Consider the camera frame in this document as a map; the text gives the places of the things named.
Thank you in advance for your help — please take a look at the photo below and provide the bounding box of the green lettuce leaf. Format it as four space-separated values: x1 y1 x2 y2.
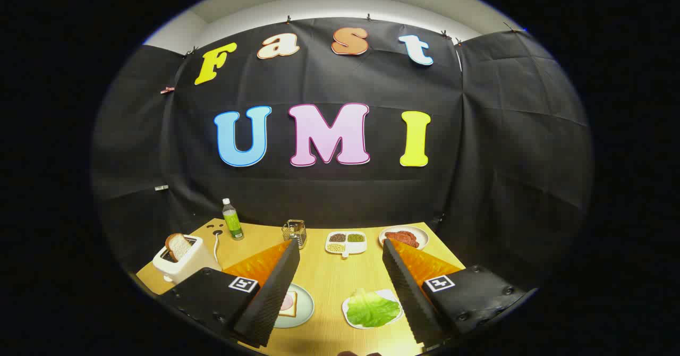
346 288 402 328

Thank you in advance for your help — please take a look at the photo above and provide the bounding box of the white toaster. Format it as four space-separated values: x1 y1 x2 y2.
152 234 221 284

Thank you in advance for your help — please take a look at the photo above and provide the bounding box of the pale green round plate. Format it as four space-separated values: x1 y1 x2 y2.
274 283 315 329

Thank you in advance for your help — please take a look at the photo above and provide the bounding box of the square white plate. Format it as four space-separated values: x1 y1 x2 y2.
342 289 404 330

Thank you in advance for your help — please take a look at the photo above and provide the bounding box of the metal wire mesh holder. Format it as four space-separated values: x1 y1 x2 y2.
281 219 308 250

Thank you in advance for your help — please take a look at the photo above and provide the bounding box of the black backdrop cloth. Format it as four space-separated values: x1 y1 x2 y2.
91 17 593 293

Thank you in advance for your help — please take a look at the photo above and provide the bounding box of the round white plate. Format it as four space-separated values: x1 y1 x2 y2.
378 225 430 250

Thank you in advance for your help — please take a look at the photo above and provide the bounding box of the red steak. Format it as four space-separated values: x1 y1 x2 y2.
385 231 420 249

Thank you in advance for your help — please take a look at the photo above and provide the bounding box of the white divided dish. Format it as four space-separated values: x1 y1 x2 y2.
325 231 368 258

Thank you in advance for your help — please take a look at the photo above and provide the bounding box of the brown crust bread slice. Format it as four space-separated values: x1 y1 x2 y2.
165 233 193 262

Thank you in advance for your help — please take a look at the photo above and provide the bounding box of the green label drink bottle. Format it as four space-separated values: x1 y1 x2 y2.
222 198 245 241

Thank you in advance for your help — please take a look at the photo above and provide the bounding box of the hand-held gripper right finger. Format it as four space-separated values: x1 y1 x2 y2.
381 238 538 349

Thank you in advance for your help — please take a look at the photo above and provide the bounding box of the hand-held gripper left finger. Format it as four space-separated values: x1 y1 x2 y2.
158 238 301 349

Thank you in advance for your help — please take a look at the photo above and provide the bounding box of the square white bread slice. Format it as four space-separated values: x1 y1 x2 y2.
279 291 298 318

